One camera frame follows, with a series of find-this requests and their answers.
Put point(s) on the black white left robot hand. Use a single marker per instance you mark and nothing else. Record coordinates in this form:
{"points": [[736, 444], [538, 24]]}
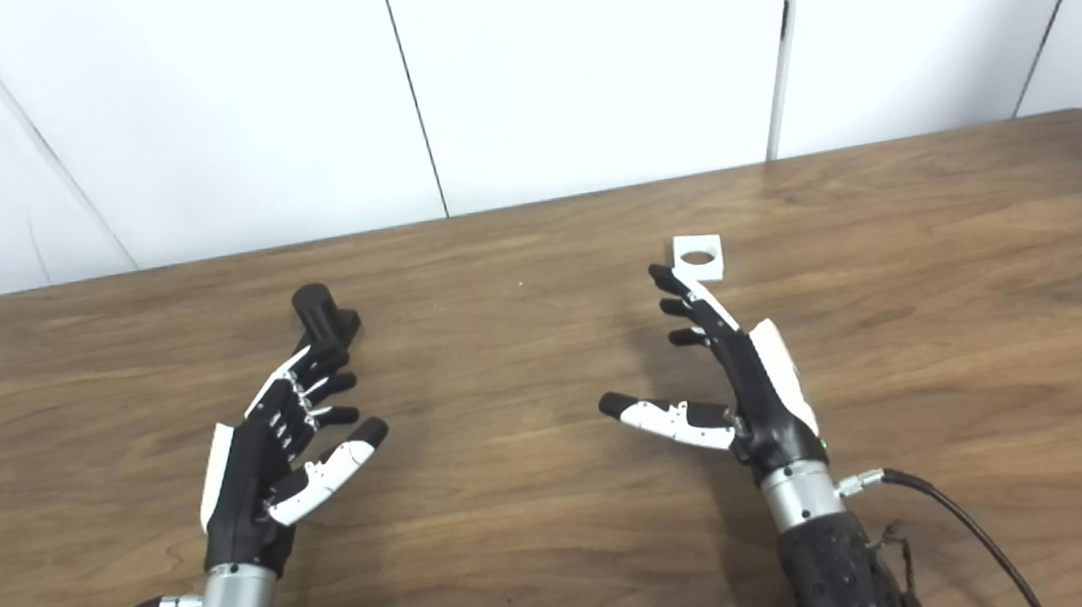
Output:
{"points": [[244, 495]]}

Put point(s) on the white square piece with hole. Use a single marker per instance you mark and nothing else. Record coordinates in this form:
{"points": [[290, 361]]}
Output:
{"points": [[710, 269]]}

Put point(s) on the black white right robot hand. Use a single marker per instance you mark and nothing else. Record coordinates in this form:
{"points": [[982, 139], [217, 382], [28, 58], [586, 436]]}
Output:
{"points": [[768, 410]]}

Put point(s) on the black peg with square base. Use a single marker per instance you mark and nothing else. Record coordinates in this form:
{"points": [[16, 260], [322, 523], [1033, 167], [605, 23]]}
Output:
{"points": [[319, 312]]}

